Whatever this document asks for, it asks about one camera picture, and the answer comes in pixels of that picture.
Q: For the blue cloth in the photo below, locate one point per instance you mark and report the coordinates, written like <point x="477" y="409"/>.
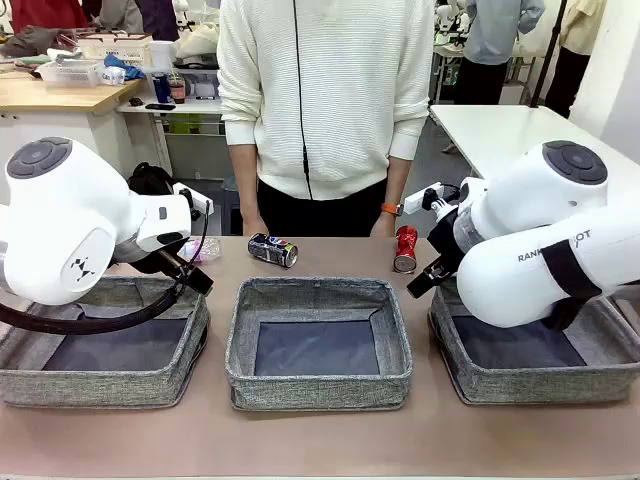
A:
<point x="131" y="70"/>

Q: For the white plastic crate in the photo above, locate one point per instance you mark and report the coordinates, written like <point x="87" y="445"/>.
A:
<point x="67" y="74"/>

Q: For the crushed black Pepsi can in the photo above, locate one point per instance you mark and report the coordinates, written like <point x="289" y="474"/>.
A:
<point x="272" y="249"/>

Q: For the dark drink cup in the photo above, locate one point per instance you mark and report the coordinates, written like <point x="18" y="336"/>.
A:
<point x="178" y="90"/>

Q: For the grey fabric basket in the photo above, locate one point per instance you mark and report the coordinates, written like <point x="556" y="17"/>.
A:
<point x="100" y="385"/>
<point x="540" y="385"/>
<point x="320" y="390"/>

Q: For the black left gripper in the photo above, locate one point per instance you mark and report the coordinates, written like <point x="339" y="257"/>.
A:
<point x="147" y="261"/>

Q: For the wooden table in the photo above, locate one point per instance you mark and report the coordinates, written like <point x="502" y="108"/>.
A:
<point x="60" y="97"/>

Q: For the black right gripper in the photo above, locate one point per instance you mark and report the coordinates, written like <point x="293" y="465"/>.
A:
<point x="447" y="242"/>

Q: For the black backpack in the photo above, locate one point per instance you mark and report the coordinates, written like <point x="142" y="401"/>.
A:
<point x="150" y="177"/>

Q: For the person's right hand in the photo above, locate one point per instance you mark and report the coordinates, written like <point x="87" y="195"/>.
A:
<point x="254" y="226"/>

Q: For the white tote bag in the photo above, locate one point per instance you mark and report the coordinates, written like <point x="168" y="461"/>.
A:
<point x="200" y="42"/>

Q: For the black pole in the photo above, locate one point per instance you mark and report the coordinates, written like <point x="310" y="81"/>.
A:
<point x="547" y="55"/>

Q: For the black phone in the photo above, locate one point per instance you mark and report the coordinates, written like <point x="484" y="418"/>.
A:
<point x="161" y="106"/>

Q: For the person in red top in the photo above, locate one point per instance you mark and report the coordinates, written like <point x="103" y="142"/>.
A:
<point x="45" y="12"/>

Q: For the crushed red can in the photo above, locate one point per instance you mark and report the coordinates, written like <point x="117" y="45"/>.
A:
<point x="405" y="250"/>

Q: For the grey jacket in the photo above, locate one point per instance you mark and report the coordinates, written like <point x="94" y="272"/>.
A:
<point x="30" y="42"/>

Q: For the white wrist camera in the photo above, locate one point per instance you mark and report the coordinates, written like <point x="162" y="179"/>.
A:
<point x="197" y="200"/>
<point x="422" y="199"/>

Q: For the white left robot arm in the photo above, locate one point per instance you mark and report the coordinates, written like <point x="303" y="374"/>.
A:
<point x="60" y="225"/>

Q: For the person's left forearm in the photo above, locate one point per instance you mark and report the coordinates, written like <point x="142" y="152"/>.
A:
<point x="396" y="180"/>

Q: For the white side table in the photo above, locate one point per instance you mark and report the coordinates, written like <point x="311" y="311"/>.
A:
<point x="200" y="106"/>

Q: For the person in cream top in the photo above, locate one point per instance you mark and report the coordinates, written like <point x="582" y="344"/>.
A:
<point x="575" y="50"/>

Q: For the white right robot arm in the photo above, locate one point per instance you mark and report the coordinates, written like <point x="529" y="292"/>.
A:
<point x="525" y="210"/>

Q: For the person's right forearm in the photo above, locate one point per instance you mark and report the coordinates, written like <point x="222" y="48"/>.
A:
<point x="244" y="180"/>

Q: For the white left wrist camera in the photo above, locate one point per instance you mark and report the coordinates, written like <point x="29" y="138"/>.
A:
<point x="197" y="200"/>

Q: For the orange wrist watch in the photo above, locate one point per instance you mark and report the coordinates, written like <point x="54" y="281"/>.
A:
<point x="391" y="209"/>

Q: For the person in white sweater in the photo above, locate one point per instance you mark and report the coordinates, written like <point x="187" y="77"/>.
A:
<point x="325" y="100"/>

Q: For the clear bottle with pink label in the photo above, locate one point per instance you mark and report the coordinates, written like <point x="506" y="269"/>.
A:
<point x="209" y="249"/>

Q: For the person's left hand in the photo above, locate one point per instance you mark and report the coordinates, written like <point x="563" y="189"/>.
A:
<point x="385" y="227"/>

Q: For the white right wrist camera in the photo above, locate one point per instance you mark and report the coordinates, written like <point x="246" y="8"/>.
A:
<point x="422" y="199"/>

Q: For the blue bottle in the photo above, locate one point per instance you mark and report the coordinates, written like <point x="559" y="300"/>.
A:
<point x="161" y="89"/>

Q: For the person in light blue shirt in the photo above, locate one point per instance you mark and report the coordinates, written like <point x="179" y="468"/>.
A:
<point x="500" y="40"/>

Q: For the person in dark purple top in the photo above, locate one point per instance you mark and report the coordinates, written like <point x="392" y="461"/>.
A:
<point x="157" y="17"/>

